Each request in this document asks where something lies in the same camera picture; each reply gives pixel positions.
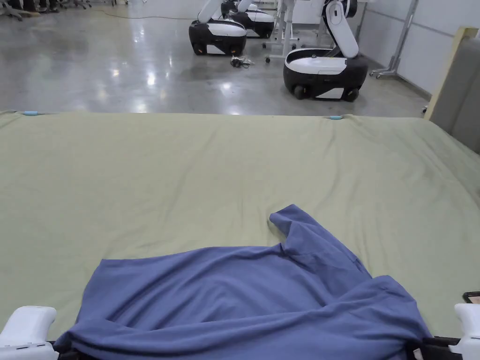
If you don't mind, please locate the row of office chairs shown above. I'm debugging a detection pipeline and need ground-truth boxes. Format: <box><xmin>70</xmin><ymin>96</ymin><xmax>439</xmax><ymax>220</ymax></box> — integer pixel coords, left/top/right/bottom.
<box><xmin>0</xmin><ymin>0</ymin><xmax>92</xmax><ymax>18</ymax></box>

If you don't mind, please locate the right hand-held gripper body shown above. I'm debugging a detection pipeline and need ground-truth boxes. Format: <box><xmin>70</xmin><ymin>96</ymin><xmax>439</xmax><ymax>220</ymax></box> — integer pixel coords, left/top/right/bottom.
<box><xmin>448</xmin><ymin>302</ymin><xmax>480</xmax><ymax>360</ymax></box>

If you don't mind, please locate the black and white wheeled robot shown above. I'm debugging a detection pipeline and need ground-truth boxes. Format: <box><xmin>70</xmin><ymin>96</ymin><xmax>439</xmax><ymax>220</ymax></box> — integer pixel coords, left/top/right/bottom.
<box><xmin>188</xmin><ymin>0</ymin><xmax>248</xmax><ymax>57</ymax></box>
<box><xmin>221</xmin><ymin>0</ymin><xmax>277</xmax><ymax>39</ymax></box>
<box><xmin>283</xmin><ymin>0</ymin><xmax>369</xmax><ymax>102</ymax></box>

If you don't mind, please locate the grey padded headboard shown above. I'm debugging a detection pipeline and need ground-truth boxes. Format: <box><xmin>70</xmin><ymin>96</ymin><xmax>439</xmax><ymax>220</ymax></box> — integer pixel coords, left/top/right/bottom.
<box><xmin>428</xmin><ymin>26</ymin><xmax>480</xmax><ymax>155</ymax></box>

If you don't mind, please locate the white frame table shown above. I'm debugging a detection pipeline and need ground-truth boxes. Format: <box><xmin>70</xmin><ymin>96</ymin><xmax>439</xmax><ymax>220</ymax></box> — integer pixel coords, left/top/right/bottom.
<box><xmin>262</xmin><ymin>0</ymin><xmax>326</xmax><ymax>64</ymax></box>

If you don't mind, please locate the black cable bundle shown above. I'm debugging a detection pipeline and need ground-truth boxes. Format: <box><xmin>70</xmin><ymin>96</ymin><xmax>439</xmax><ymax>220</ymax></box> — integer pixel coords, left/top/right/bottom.
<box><xmin>230</xmin><ymin>55</ymin><xmax>255</xmax><ymax>69</ymax></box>

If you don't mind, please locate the bed with pale green sheet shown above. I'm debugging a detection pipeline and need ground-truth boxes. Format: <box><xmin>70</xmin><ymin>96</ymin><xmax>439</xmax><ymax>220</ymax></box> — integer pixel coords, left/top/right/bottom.
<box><xmin>0</xmin><ymin>110</ymin><xmax>480</xmax><ymax>360</ymax></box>

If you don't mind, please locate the blue shirt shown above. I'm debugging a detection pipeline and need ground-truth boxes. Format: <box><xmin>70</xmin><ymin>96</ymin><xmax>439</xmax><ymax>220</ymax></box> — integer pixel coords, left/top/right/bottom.
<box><xmin>54</xmin><ymin>203</ymin><xmax>433</xmax><ymax>360</ymax></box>

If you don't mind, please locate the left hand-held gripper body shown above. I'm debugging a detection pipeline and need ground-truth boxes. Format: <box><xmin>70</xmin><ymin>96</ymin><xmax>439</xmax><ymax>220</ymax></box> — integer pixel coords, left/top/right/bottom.
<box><xmin>0</xmin><ymin>306</ymin><xmax>60</xmax><ymax>360</ymax></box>

